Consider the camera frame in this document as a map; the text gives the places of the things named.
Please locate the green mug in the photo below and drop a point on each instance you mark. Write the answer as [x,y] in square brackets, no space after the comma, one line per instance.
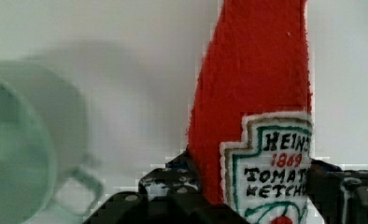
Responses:
[43,140]

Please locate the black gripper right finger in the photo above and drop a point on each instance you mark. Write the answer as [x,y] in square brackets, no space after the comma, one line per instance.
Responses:
[340,196]

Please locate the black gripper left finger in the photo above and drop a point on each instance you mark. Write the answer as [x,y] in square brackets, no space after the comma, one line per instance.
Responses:
[172,194]

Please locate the red plush ketchup bottle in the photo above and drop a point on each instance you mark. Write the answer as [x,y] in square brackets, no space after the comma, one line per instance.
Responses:
[251,127]

